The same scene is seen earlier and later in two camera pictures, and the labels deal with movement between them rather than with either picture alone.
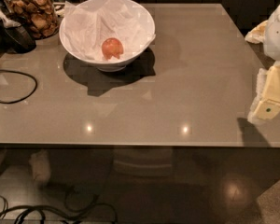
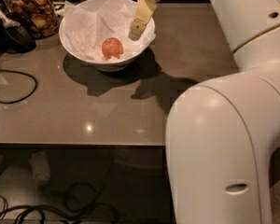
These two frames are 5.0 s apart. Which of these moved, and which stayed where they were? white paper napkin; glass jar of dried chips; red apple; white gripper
Moved: white gripper
Stayed: glass jar of dried chips; white paper napkin; red apple
